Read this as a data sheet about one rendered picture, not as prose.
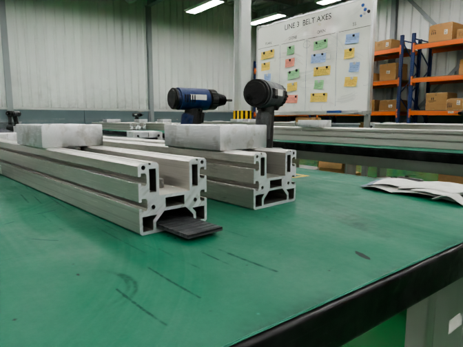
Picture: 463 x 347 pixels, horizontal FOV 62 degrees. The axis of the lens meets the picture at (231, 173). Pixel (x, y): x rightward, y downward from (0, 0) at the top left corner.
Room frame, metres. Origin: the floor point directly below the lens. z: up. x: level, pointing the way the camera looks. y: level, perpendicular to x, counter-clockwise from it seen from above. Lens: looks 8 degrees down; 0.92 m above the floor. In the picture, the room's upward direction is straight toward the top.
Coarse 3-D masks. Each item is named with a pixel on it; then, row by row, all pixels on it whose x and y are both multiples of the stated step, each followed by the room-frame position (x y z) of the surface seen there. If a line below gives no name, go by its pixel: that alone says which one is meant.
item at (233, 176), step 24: (120, 144) 0.87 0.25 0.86; (144, 144) 0.80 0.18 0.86; (216, 168) 0.63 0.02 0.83; (240, 168) 0.58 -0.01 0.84; (264, 168) 0.58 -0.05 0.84; (288, 168) 0.62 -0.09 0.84; (216, 192) 0.63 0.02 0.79; (240, 192) 0.58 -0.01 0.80; (264, 192) 0.58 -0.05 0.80; (288, 192) 0.62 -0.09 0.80
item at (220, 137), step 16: (176, 128) 0.70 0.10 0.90; (192, 128) 0.66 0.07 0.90; (208, 128) 0.63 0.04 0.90; (224, 128) 0.62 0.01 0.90; (240, 128) 0.64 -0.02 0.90; (256, 128) 0.67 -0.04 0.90; (176, 144) 0.70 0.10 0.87; (192, 144) 0.66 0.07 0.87; (208, 144) 0.63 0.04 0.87; (224, 144) 0.62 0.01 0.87; (240, 144) 0.64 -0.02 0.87; (256, 144) 0.67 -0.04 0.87
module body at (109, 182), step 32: (0, 160) 0.97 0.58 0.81; (32, 160) 0.73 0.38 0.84; (64, 160) 0.60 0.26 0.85; (96, 160) 0.52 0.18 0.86; (128, 160) 0.47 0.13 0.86; (160, 160) 0.53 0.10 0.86; (192, 160) 0.49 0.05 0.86; (64, 192) 0.61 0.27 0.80; (96, 192) 0.54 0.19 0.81; (128, 192) 0.45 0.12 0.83; (160, 192) 0.47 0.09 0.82; (192, 192) 0.49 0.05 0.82; (128, 224) 0.45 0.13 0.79
